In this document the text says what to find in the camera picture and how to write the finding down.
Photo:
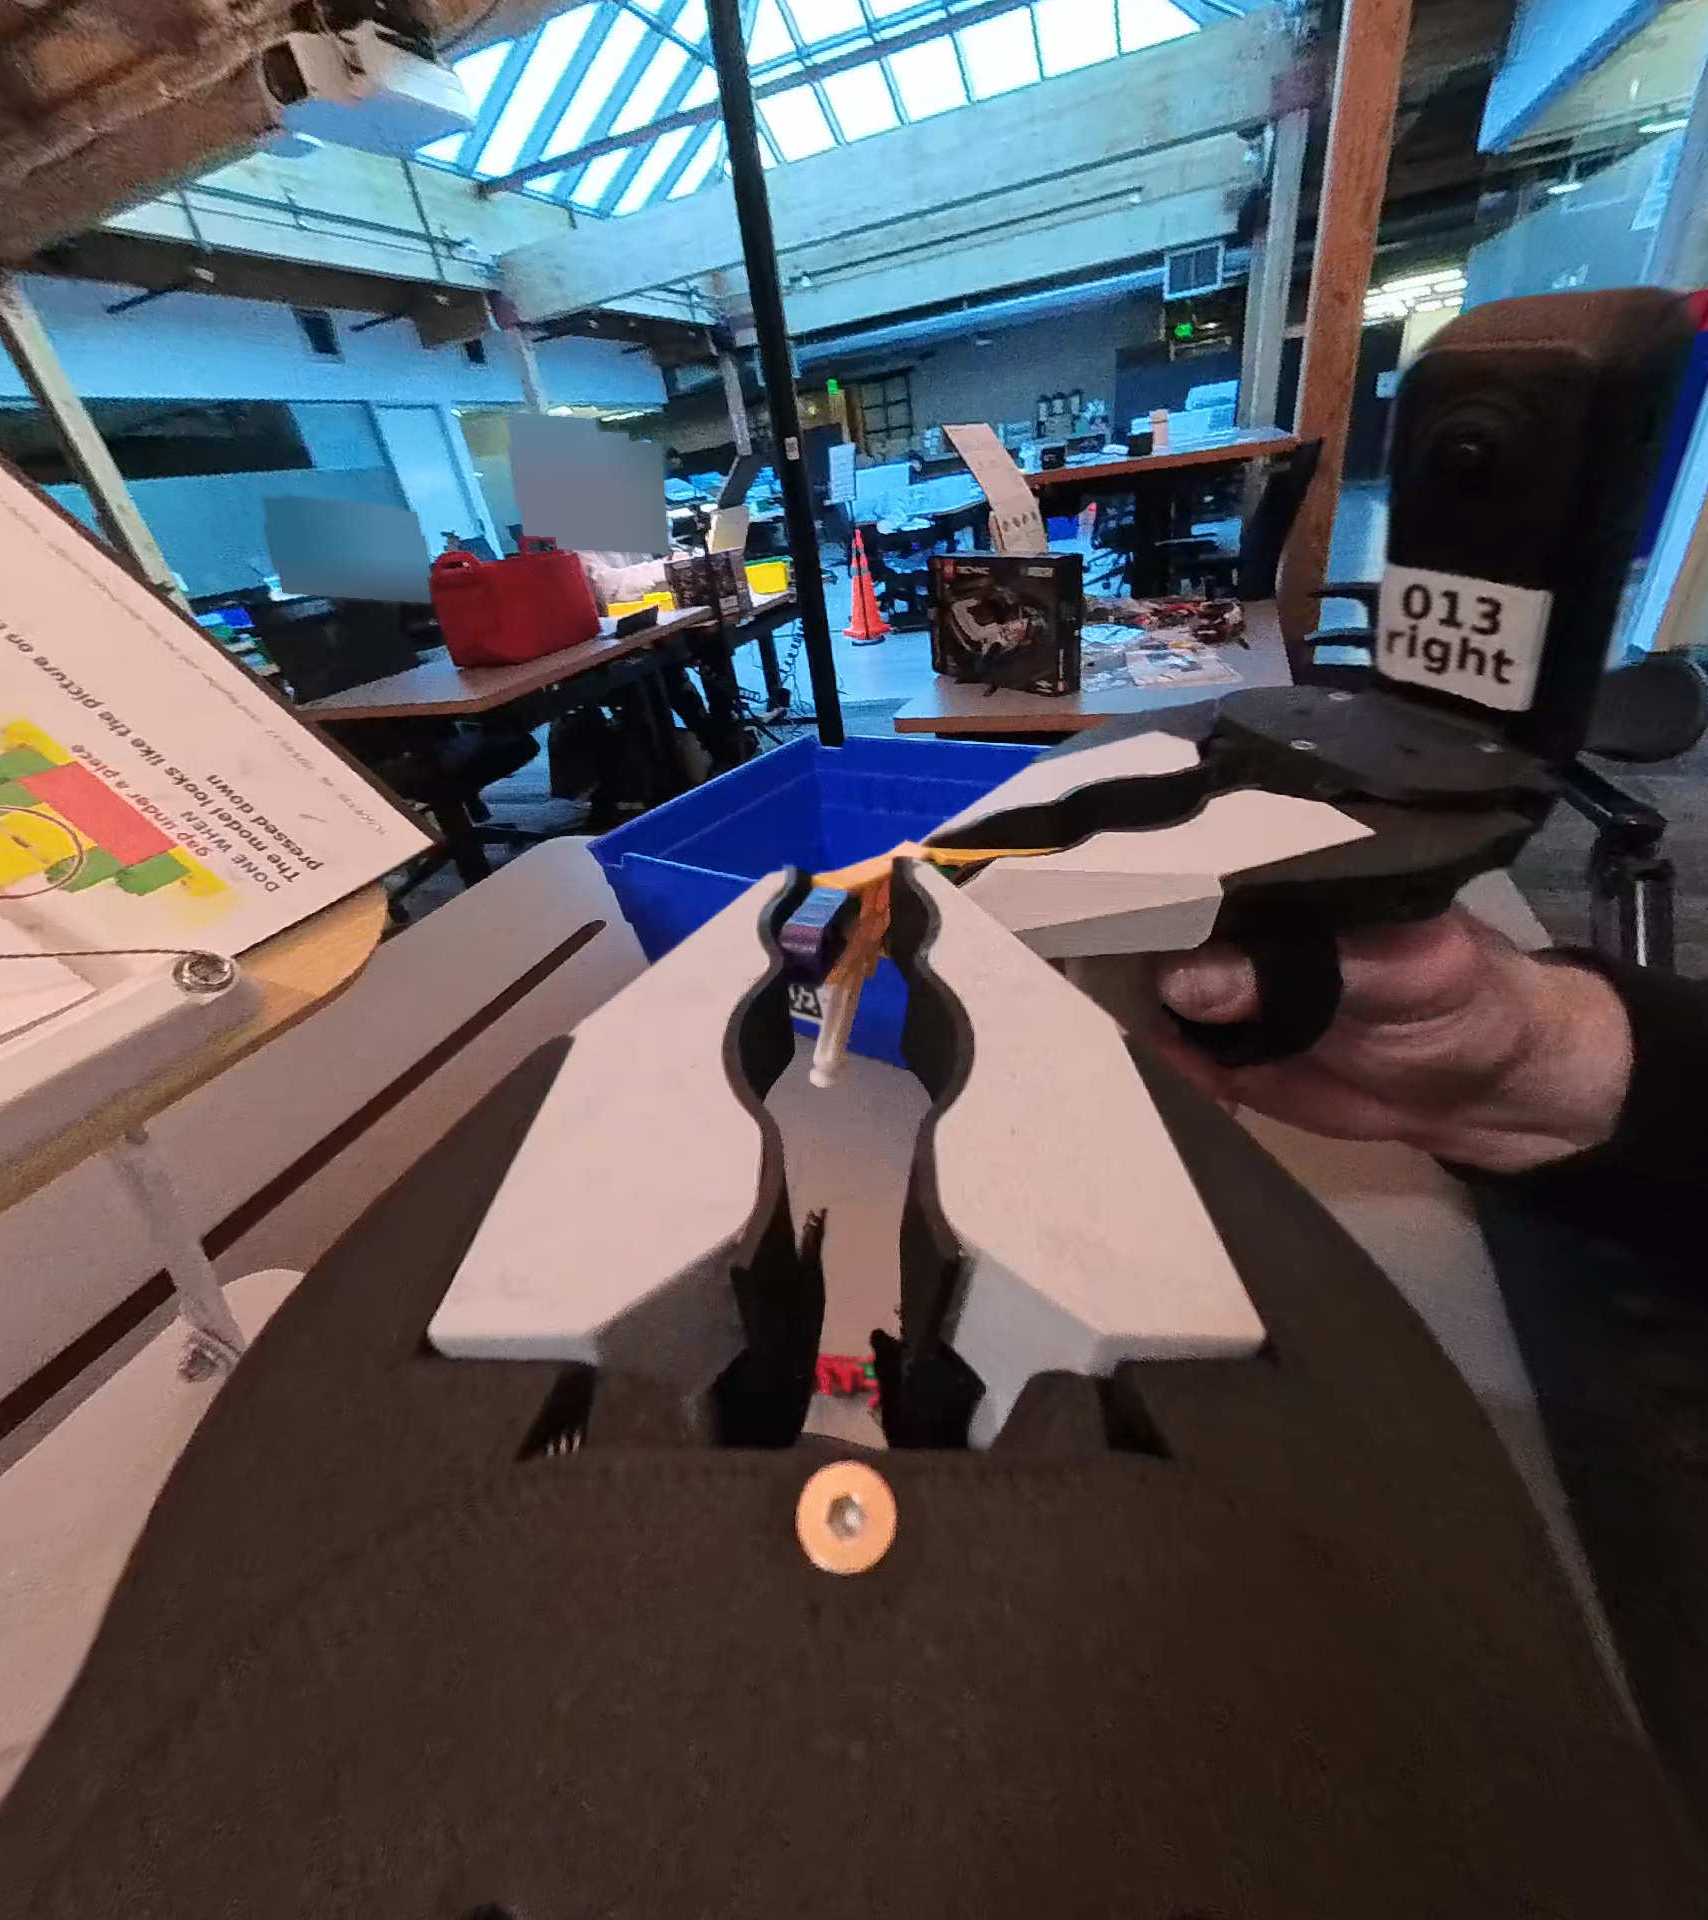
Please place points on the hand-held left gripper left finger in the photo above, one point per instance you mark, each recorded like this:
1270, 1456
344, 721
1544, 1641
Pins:
598, 1200

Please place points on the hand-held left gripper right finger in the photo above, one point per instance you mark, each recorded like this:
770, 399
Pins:
1094, 1200

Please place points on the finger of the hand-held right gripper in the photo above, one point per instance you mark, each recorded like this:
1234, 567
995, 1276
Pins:
1169, 884
1108, 758

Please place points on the red green connector piece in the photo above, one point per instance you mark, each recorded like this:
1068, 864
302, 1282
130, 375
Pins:
842, 1377

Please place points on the colourful toy construction car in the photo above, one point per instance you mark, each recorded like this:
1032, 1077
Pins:
839, 930

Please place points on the blue bin with white tag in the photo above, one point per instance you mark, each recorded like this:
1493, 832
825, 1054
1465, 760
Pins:
735, 884

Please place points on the person's right hand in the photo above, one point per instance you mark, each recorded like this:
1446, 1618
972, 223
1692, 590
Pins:
1469, 1051

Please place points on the brown cluttered table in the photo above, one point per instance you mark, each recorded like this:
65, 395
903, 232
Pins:
1094, 705

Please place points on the black printed toy box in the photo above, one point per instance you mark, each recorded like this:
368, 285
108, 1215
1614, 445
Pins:
1005, 623

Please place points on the black office chair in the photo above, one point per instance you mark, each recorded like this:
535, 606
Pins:
1635, 721
1283, 525

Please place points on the orange traffic cone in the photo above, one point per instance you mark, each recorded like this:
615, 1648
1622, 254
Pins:
865, 593

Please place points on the black metal pole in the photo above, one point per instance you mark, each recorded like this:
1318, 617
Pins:
779, 375

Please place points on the wooden table with black legs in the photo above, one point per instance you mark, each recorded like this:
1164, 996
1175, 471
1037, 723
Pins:
495, 682

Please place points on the white document stand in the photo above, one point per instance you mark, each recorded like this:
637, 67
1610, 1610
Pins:
44, 1072

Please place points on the red fabric bag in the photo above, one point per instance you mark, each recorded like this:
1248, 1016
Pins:
509, 609

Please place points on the white instruction sheet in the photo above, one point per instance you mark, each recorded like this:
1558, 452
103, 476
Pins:
119, 674

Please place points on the white box device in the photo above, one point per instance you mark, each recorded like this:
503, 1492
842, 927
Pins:
375, 83

